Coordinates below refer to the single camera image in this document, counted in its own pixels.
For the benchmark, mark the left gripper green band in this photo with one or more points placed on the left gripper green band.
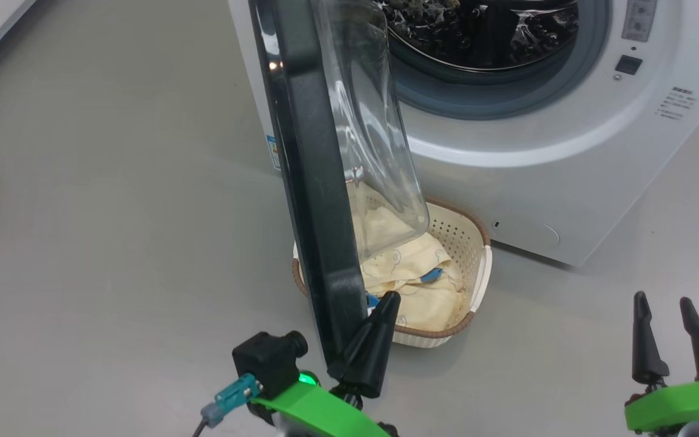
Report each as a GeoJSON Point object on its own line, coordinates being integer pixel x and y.
{"type": "Point", "coordinates": [313, 406]}

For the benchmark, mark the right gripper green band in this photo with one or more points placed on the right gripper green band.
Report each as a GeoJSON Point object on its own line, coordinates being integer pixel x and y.
{"type": "Point", "coordinates": [689, 406]}

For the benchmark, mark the cream bear-print garment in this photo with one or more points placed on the cream bear-print garment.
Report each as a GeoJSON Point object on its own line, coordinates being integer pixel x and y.
{"type": "Point", "coordinates": [410, 261]}

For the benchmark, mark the round black glass washer door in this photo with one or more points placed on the round black glass washer door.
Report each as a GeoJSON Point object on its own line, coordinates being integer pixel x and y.
{"type": "Point", "coordinates": [307, 182]}

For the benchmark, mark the white front-load washing machine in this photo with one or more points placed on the white front-load washing machine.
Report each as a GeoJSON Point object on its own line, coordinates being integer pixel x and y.
{"type": "Point", "coordinates": [507, 182]}

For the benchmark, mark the grey rubber washing machine seal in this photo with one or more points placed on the grey rubber washing machine seal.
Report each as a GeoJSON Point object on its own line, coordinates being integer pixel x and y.
{"type": "Point", "coordinates": [507, 100]}

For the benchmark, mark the cream perforated laundry basket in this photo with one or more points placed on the cream perforated laundry basket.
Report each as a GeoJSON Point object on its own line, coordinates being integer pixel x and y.
{"type": "Point", "coordinates": [465, 243]}

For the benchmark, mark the round white filter cover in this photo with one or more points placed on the round white filter cover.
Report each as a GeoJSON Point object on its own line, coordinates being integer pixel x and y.
{"type": "Point", "coordinates": [525, 233]}

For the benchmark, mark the blue energy label sticker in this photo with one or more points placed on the blue energy label sticker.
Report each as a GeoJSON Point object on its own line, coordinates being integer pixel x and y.
{"type": "Point", "coordinates": [273, 152]}

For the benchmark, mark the grey printed warning label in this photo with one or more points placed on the grey printed warning label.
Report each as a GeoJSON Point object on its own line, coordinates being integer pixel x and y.
{"type": "Point", "coordinates": [676, 103]}

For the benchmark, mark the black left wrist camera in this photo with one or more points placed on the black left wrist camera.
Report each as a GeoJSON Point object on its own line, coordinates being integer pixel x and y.
{"type": "Point", "coordinates": [264, 364]}

